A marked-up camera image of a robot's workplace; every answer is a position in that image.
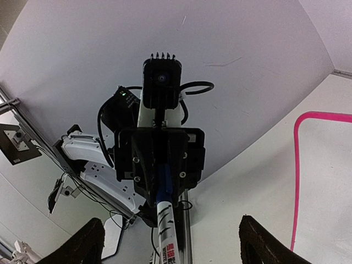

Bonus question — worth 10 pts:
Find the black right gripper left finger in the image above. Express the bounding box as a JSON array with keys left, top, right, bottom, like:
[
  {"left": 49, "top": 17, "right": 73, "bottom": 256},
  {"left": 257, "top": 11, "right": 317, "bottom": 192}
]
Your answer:
[{"left": 39, "top": 217, "right": 105, "bottom": 264}]

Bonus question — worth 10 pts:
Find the white whiteboard marker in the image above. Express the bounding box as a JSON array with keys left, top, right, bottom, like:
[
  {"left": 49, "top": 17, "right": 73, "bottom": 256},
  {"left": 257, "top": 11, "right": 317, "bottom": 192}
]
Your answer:
[{"left": 157, "top": 201, "right": 181, "bottom": 264}]

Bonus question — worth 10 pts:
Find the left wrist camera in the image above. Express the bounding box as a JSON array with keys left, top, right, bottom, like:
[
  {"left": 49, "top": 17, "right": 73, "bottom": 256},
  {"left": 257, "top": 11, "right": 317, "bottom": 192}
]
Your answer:
[{"left": 142, "top": 52, "right": 182, "bottom": 109}]

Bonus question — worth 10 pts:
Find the external camera on mount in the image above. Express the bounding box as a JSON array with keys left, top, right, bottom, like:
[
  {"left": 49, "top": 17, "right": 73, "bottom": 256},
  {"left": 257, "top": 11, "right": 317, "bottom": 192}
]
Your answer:
[{"left": 1, "top": 124, "right": 42, "bottom": 166}]

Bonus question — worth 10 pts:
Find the pink framed whiteboard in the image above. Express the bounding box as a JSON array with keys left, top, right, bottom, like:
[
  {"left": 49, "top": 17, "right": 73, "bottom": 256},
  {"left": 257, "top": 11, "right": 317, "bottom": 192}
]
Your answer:
[{"left": 290, "top": 112, "right": 351, "bottom": 263}]

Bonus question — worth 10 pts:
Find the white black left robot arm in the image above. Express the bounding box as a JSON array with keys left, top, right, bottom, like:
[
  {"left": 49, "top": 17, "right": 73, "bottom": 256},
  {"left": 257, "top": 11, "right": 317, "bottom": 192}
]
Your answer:
[{"left": 54, "top": 86, "right": 205, "bottom": 227}]

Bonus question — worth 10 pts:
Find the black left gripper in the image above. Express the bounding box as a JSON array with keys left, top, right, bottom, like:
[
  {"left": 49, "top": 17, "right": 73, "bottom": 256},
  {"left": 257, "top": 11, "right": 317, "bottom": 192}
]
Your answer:
[{"left": 114, "top": 128, "right": 206, "bottom": 207}]

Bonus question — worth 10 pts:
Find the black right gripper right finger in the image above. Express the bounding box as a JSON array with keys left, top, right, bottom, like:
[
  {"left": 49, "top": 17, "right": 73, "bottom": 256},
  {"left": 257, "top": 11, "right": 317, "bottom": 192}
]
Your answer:
[{"left": 239, "top": 215, "right": 308, "bottom": 264}]

